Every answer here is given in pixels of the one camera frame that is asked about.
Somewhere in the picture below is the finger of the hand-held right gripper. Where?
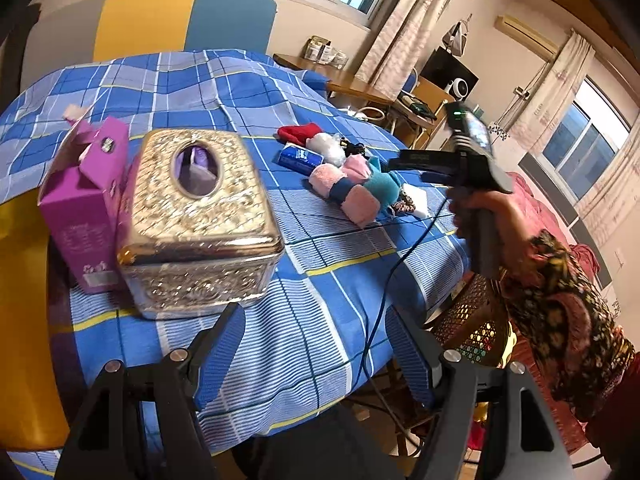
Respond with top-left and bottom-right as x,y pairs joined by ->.
420,172 -> 469,187
387,150 -> 468,174

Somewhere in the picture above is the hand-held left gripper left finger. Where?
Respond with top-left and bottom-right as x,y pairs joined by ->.
54,302 -> 247,480

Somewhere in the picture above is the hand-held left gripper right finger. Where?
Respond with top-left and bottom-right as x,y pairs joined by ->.
385,305 -> 576,480

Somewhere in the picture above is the teal sock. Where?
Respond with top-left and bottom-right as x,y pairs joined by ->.
362,156 -> 401,216

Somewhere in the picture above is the pink sock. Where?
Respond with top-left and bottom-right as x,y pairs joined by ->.
342,154 -> 373,184

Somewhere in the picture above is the pink sock roll navy band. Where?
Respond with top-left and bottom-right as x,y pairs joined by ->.
308,162 -> 381,227

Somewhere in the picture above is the white item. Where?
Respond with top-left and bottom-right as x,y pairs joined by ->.
306,132 -> 348,167

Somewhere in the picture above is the blue tissue pack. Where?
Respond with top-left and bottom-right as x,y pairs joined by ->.
276,143 -> 325,176

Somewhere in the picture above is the golden tray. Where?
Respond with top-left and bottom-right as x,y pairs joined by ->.
0,195 -> 71,453

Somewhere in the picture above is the person's right forearm floral sleeve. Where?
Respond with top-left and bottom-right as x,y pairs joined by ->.
500,230 -> 637,453

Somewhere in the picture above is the person's right hand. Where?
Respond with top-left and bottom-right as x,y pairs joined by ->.
447,191 -> 538,274

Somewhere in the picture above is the wooden chair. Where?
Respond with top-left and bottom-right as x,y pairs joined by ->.
390,77 -> 453,148

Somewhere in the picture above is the brown wicker basket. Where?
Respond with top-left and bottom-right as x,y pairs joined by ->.
430,272 -> 513,368

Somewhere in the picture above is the pink bedding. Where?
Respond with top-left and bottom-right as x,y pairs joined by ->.
505,172 -> 601,286

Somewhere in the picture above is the black monitor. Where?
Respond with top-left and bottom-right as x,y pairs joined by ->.
420,47 -> 479,99

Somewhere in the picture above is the blue plaid bedsheet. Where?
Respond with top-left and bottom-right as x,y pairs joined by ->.
0,49 -> 473,476

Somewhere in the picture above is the pink patterned curtain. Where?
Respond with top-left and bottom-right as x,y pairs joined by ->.
492,30 -> 596,156
355,0 -> 461,101

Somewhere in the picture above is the sliding window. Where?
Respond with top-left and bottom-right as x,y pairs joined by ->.
542,77 -> 631,201

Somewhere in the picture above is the wooden desk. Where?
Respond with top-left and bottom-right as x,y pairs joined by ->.
272,53 -> 401,111

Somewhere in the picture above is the red cloth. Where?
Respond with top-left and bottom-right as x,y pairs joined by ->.
277,122 -> 323,146

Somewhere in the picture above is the garment steamer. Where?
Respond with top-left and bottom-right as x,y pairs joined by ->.
442,0 -> 488,56

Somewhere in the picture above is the dark cloth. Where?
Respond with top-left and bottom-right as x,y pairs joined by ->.
232,402 -> 406,480

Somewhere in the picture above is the purple cardboard box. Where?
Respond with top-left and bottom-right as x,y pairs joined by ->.
37,104 -> 132,295

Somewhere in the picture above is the grey yellow blue headboard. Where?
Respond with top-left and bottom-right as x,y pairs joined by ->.
20,0 -> 278,92

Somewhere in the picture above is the wall air conditioner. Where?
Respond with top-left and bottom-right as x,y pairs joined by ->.
495,15 -> 558,56

